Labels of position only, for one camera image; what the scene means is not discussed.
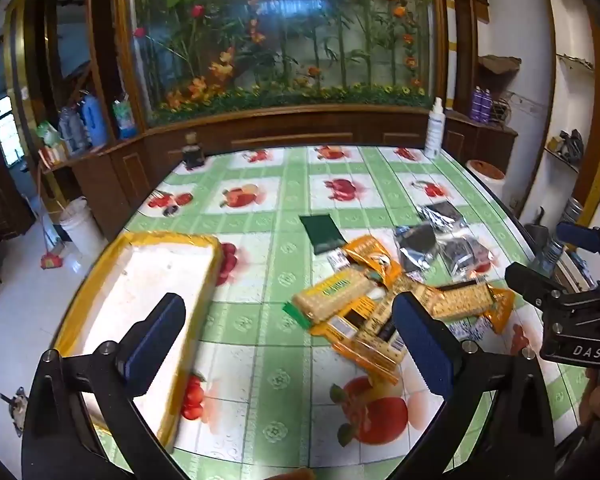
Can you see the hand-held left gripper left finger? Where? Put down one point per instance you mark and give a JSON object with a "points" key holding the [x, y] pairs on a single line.
{"points": [[152, 347]]}

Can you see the metal can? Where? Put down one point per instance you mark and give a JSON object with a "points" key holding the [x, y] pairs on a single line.
{"points": [[574, 211]]}

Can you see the purple bottle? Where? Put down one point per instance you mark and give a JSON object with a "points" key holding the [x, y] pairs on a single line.
{"points": [[486, 106], [475, 105]]}

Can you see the green blue plastic packet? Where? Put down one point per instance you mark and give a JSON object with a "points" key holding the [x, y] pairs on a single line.
{"points": [[126, 120]]}

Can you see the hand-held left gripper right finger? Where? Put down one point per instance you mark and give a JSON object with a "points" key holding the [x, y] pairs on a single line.
{"points": [[422, 347]]}

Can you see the white plastic bucket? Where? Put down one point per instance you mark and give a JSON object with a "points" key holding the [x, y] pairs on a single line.
{"points": [[82, 230]]}

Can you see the dark green snack packet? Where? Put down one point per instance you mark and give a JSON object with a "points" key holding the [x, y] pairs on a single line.
{"points": [[321, 234]]}

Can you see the orange snack packet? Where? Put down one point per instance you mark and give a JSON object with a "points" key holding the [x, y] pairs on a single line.
{"points": [[375, 260], [501, 310]]}

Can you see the red white box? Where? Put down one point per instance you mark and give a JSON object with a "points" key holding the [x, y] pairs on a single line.
{"points": [[54, 154]]}

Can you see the orange label cracker packet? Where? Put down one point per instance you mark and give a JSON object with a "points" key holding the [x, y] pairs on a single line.
{"points": [[375, 347]]}

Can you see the glass artificial flower display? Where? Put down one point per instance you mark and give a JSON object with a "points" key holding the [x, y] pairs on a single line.
{"points": [[280, 35]]}

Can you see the barred window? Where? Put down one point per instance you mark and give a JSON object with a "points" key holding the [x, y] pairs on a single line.
{"points": [[4, 130]]}

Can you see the green white bag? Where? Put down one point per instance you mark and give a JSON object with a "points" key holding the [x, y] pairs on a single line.
{"points": [[49, 135]]}

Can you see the red broom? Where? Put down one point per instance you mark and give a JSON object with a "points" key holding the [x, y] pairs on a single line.
{"points": [[53, 261]]}

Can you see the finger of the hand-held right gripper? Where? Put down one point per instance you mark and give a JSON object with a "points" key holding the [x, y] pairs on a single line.
{"points": [[575, 236], [530, 280]]}

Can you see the silver foil snack packet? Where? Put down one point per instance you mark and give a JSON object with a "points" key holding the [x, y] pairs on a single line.
{"points": [[442, 216], [462, 257], [416, 247]]}

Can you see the green label cracker packet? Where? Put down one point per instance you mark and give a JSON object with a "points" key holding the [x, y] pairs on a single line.
{"points": [[460, 302], [330, 292]]}

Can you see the white foam tray yellow tape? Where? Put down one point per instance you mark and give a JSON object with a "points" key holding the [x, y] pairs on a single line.
{"points": [[145, 270]]}

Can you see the metal table motor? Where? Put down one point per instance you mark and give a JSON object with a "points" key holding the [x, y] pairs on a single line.
{"points": [[17, 410]]}

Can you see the dark glass jar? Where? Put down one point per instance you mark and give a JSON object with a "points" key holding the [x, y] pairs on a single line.
{"points": [[194, 152]]}

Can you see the wooden base cabinet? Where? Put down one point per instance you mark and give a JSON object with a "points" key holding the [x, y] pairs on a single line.
{"points": [[290, 130]]}

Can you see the white round bin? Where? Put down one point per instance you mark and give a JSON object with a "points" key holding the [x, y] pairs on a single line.
{"points": [[486, 172]]}

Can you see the blue thermos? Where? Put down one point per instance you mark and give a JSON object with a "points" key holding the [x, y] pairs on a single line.
{"points": [[94, 120]]}

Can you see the black bottle cap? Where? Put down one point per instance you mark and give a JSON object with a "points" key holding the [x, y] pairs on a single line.
{"points": [[169, 211]]}

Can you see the white plastic bottle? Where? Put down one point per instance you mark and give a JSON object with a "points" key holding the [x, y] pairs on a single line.
{"points": [[434, 130]]}

